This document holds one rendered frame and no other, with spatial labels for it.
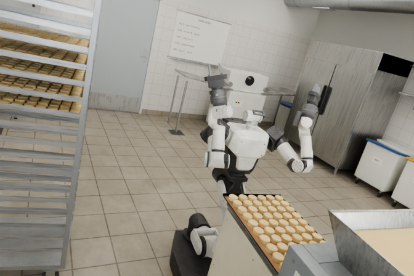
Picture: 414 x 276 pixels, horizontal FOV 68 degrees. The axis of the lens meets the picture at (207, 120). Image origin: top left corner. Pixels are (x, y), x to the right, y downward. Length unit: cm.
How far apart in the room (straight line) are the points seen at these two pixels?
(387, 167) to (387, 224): 405
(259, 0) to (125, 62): 284
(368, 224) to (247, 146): 92
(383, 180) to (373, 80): 149
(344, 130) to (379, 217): 420
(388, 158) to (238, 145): 367
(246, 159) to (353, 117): 353
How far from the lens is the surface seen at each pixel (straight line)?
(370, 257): 99
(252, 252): 161
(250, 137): 188
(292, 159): 196
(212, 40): 607
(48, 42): 177
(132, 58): 566
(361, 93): 527
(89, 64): 174
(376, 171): 538
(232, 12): 623
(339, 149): 542
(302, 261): 104
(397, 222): 130
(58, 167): 245
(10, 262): 239
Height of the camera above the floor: 174
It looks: 16 degrees down
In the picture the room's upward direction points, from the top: 14 degrees clockwise
